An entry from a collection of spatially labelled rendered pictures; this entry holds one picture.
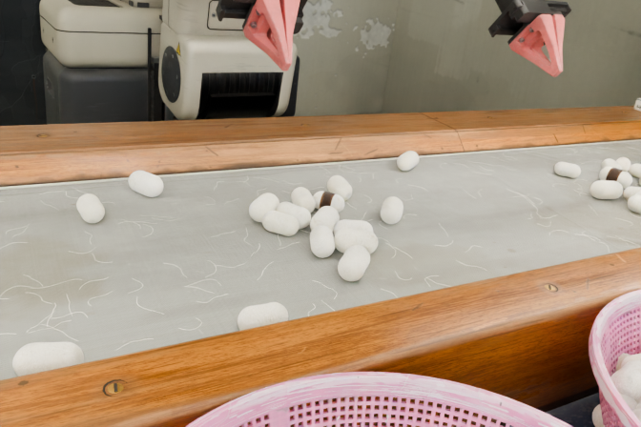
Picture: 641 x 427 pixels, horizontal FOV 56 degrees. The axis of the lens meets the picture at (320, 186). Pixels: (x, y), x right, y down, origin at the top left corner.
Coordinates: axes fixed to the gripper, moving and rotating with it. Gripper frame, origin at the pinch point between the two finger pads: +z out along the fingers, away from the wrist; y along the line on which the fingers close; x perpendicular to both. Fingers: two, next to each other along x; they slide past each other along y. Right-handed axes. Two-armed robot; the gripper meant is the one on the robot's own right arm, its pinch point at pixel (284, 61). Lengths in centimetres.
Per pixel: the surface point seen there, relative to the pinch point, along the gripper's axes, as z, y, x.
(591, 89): -46, 161, 74
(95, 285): 23.2, -22.6, -4.7
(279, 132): 3.3, 1.8, 9.3
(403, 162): 11.3, 13.6, 3.9
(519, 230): 24.3, 16.4, -5.7
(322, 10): -138, 109, 141
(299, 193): 16.1, -3.4, -1.0
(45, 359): 29.1, -26.5, -12.2
